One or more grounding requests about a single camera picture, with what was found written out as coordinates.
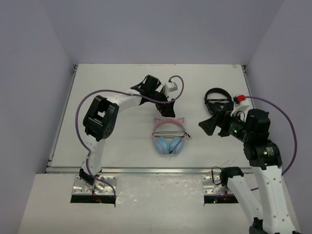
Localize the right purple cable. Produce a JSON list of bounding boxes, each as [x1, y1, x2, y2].
[[245, 95, 297, 191]]

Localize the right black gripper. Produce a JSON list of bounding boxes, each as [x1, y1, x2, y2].
[[199, 109, 252, 143]]

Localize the purple cable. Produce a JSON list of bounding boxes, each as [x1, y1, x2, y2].
[[76, 75, 185, 197], [245, 95, 297, 191]]

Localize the aluminium table edge rail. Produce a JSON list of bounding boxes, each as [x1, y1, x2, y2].
[[46, 167, 253, 175]]

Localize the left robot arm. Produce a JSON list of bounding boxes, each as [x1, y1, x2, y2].
[[75, 75, 178, 186]]

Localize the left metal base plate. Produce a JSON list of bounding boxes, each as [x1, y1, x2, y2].
[[72, 174, 117, 196]]

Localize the thin black base wire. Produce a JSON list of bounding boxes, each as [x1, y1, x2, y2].
[[211, 166, 222, 187]]

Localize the black headphone audio cable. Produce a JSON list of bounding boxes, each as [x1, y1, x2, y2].
[[151, 130, 192, 154]]

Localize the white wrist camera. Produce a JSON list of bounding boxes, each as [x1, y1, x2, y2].
[[164, 81, 178, 94], [231, 95, 250, 116]]

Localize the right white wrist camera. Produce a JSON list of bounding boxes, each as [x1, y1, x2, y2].
[[231, 95, 250, 116]]

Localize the pink blue cat-ear headphones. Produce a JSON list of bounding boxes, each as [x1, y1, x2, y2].
[[152, 117, 191, 155]]

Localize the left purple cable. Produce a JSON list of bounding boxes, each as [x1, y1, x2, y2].
[[76, 75, 185, 197]]

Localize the metal base plate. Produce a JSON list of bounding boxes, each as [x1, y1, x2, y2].
[[72, 174, 117, 196], [202, 175, 229, 195]]

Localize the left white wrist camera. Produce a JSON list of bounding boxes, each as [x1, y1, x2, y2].
[[164, 81, 178, 94]]

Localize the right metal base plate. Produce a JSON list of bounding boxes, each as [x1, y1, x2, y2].
[[202, 175, 229, 195]]

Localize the black headphones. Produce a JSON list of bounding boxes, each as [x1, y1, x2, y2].
[[204, 88, 234, 116]]

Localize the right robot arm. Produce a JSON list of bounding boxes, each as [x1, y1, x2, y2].
[[198, 109, 298, 234]]

